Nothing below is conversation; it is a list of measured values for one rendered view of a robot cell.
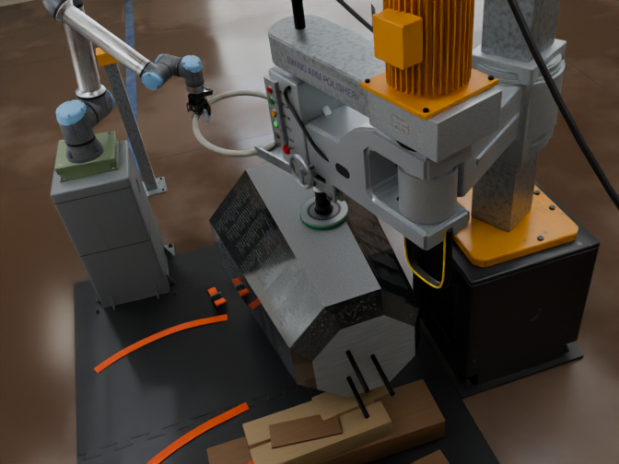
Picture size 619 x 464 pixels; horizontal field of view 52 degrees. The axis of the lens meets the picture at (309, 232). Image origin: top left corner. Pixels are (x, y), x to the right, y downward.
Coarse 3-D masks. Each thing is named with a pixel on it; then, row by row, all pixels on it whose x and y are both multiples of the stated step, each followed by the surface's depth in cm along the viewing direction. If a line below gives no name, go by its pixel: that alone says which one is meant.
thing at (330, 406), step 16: (320, 400) 280; (336, 400) 279; (352, 400) 278; (368, 400) 278; (320, 416) 275; (336, 416) 274; (272, 432) 272; (288, 432) 271; (304, 432) 270; (320, 432) 269; (336, 432) 268
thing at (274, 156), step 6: (258, 150) 300; (264, 150) 295; (270, 150) 305; (276, 150) 303; (258, 156) 303; (264, 156) 296; (270, 156) 291; (276, 156) 298; (282, 156) 297; (270, 162) 294; (276, 162) 288; (282, 162) 283; (282, 168) 286; (288, 168) 280; (306, 180) 271; (318, 180) 261; (318, 186) 263; (324, 186) 258; (336, 192) 252; (342, 192) 251; (330, 198) 251; (342, 198) 252
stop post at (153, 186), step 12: (96, 48) 402; (108, 60) 398; (108, 72) 404; (120, 84) 411; (120, 96) 416; (120, 108) 420; (132, 120) 428; (132, 132) 433; (132, 144) 438; (144, 156) 446; (144, 168) 452; (144, 180) 458; (156, 180) 468; (156, 192) 461
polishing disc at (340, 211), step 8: (312, 200) 290; (304, 208) 286; (312, 208) 285; (336, 208) 283; (344, 208) 283; (304, 216) 282; (312, 216) 281; (320, 216) 280; (328, 216) 280; (336, 216) 279; (344, 216) 279; (312, 224) 277; (320, 224) 276; (328, 224) 276
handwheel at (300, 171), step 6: (294, 156) 245; (300, 156) 243; (294, 162) 248; (306, 162) 242; (294, 168) 253; (300, 168) 246; (306, 168) 241; (312, 168) 250; (294, 174) 253; (300, 174) 246; (306, 174) 247; (300, 180) 253; (312, 180) 244; (306, 186) 249
